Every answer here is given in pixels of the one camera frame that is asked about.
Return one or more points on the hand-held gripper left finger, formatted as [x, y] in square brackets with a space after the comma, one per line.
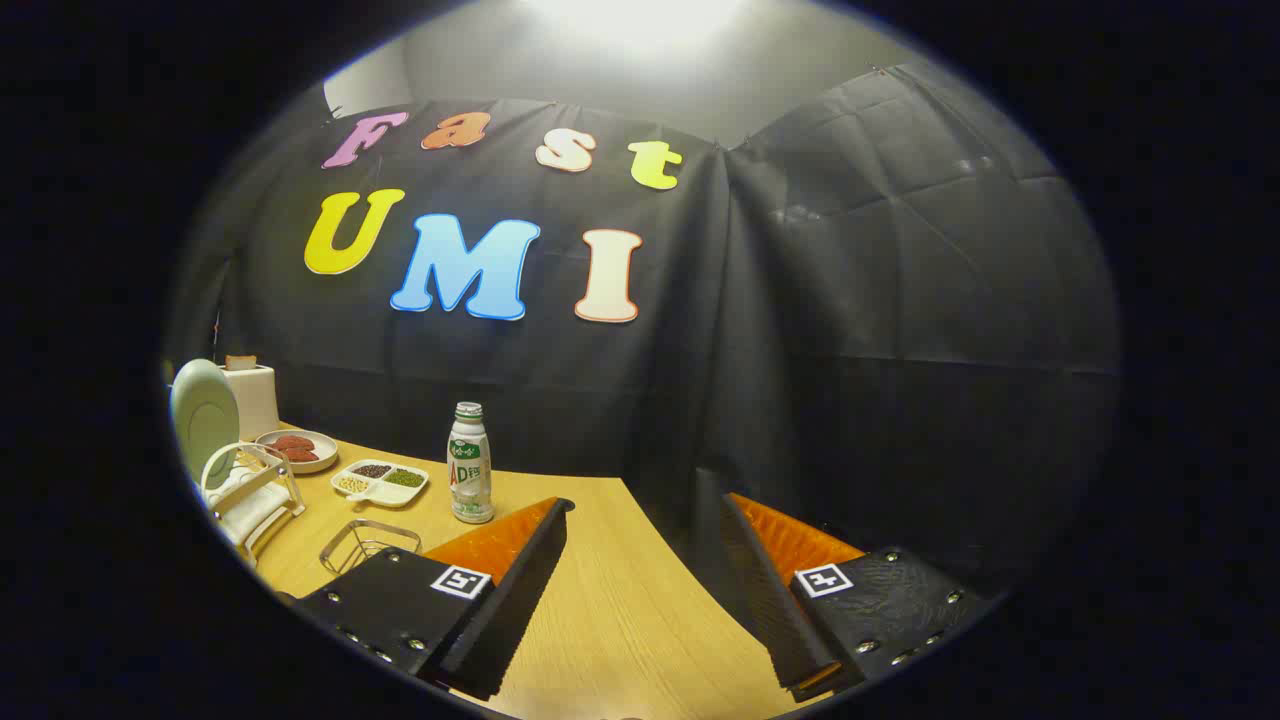
[520, 580]

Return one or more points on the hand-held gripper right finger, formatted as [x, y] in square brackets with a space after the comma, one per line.
[765, 590]

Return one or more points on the pale green plate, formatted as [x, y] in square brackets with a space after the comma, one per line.
[203, 415]

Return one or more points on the white divided bean dish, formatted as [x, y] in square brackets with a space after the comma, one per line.
[380, 490]

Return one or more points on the small white plate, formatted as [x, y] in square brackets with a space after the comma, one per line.
[322, 455]

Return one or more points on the white milk bottle green cap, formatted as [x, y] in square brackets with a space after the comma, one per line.
[470, 470]

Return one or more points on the red-brown sausage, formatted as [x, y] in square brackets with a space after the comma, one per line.
[293, 442]
[302, 455]

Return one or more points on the black backdrop cloth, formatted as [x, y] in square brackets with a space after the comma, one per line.
[850, 300]

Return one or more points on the white toaster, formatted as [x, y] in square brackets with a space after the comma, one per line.
[255, 400]

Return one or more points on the toast bread slice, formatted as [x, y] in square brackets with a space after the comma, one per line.
[240, 362]

